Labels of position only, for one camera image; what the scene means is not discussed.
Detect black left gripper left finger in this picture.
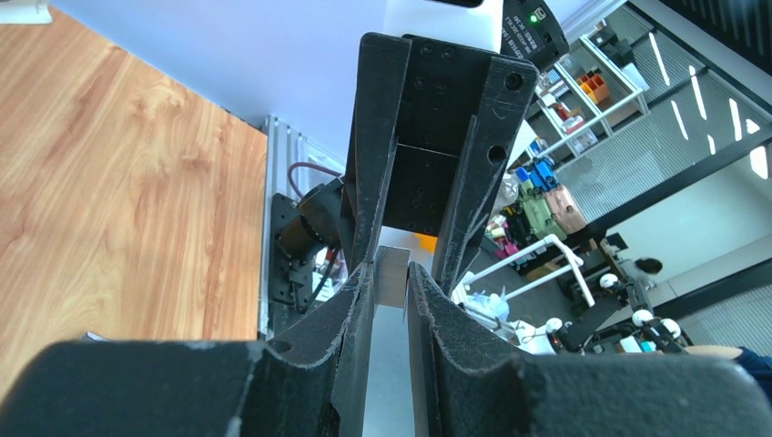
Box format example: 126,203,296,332
1,263,375,436

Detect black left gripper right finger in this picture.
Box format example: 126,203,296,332
407,263,771,436

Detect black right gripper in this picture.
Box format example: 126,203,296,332
340,32,538,295

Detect staple strip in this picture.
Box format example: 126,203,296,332
375,246,411,309

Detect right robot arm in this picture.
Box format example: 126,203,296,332
340,1,567,292

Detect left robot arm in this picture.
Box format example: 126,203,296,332
1,185,771,436

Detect background shelving with items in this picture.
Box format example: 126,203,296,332
452,24,772,363

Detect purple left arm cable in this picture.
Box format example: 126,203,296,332
287,161,344,200

